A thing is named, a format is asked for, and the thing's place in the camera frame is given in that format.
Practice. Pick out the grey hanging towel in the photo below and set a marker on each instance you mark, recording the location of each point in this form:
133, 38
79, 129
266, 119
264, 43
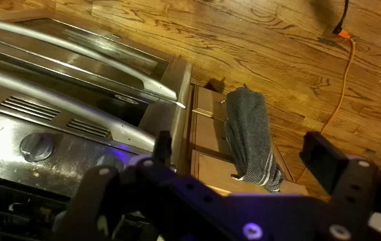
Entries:
247, 134

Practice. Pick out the wooden top drawer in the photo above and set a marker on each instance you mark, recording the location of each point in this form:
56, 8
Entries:
211, 157

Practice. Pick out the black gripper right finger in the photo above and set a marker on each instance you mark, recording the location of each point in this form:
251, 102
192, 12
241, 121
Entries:
323, 159

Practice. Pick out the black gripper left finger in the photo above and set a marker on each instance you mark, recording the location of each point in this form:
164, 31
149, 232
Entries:
162, 147

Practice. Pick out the stainless steel gas stove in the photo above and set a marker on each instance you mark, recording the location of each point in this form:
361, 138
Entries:
74, 96

